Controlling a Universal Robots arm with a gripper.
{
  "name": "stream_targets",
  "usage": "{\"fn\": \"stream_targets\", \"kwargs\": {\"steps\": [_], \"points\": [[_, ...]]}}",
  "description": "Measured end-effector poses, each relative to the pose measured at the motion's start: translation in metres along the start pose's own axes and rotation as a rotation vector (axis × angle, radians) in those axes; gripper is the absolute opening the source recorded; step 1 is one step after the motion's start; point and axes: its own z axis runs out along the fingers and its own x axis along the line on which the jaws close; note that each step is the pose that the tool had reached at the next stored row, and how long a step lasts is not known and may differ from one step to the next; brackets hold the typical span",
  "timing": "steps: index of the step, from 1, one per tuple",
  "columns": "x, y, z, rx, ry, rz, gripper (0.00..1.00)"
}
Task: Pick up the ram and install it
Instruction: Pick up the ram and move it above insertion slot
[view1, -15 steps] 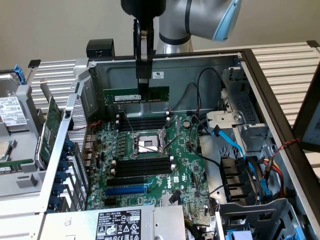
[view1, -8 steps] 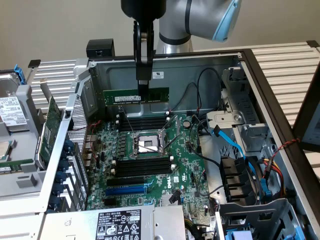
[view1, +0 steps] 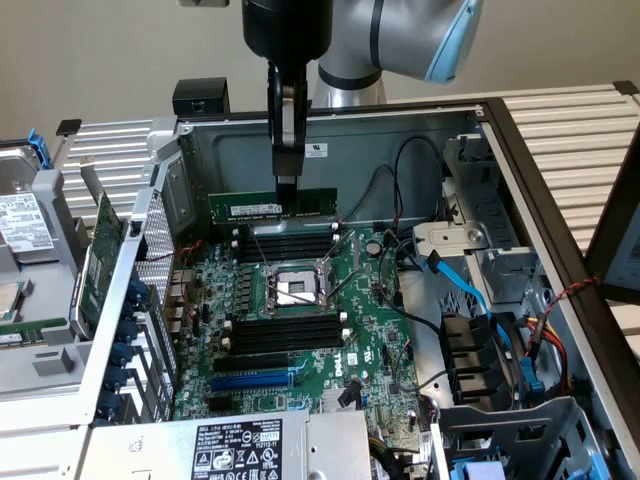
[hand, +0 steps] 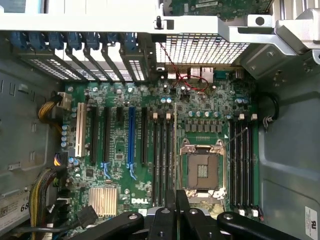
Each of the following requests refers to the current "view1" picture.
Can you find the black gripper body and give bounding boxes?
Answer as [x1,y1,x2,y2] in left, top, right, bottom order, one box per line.
[241,0,334,65]

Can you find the green RAM stick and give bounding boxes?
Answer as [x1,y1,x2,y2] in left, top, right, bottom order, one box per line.
[0,319,69,347]
[207,188,338,221]

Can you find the black RAM slot white latches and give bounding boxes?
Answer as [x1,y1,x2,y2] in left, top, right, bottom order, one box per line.
[231,223,342,238]
[222,331,350,351]
[231,233,342,250]
[223,312,350,333]

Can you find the open metal PC case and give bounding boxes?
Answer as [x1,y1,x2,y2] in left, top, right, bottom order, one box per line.
[74,97,640,480]

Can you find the thin metal locking lever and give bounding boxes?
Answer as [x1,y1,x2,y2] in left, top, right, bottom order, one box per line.
[248,229,275,280]
[265,282,325,307]

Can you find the black box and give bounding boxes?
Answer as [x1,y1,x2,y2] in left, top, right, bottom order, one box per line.
[172,78,231,115]

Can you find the silver socket cover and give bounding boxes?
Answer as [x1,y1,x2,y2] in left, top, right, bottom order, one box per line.
[323,228,364,281]

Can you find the CPU socket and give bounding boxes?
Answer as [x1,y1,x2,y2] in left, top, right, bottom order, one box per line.
[259,261,337,319]

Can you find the silver rear port block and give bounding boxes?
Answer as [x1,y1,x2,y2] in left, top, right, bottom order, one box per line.
[167,269,195,335]

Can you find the green Dell motherboard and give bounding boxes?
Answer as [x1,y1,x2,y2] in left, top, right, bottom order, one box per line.
[172,227,436,426]

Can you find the green graphics card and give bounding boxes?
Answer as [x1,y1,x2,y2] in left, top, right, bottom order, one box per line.
[67,157,126,341]

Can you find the long black expansion slot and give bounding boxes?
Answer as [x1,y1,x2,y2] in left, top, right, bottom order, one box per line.
[213,351,290,375]

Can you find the blue expansion slot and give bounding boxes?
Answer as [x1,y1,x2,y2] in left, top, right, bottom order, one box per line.
[209,368,293,394]

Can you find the silver drive cage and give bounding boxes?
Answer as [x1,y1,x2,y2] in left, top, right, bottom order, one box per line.
[412,132,551,321]

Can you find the silver chipset heatsink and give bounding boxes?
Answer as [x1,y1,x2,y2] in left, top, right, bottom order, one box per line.
[322,387,361,412]

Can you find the black fan shroud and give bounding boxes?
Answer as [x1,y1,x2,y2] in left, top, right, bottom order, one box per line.
[438,312,526,406]

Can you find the silver hard disk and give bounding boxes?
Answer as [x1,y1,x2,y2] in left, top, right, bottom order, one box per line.
[0,144,62,264]

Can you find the silver CPU chip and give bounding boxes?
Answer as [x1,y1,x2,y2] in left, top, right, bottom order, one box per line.
[0,280,26,324]

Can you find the grey power supply with label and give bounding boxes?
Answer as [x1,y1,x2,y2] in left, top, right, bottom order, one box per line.
[77,409,374,480]

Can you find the blue drive latch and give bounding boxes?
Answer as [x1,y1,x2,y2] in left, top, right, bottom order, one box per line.
[519,355,546,401]

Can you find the dark framed monitor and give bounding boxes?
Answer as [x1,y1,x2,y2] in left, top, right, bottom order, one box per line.
[583,137,640,304]

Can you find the dark grey disk bay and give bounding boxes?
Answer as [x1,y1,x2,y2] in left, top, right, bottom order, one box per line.
[429,394,610,480]

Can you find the low black wire loop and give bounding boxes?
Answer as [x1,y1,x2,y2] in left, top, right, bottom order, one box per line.
[348,164,402,226]

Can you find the tall black wire loop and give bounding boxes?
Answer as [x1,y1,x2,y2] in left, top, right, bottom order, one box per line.
[393,135,446,231]

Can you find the blue flat disk wire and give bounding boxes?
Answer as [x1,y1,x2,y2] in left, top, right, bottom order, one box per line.
[423,249,524,371]

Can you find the thick black wire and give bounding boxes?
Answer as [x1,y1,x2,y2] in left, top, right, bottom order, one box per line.
[377,229,446,336]

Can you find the blue disk carrier handle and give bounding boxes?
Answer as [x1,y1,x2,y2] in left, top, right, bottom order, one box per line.
[27,128,54,171]

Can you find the yellow red power wires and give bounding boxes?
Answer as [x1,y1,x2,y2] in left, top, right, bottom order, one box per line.
[519,314,576,396]

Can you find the red black twisted wire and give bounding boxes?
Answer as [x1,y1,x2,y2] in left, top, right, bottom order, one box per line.
[542,276,601,321]

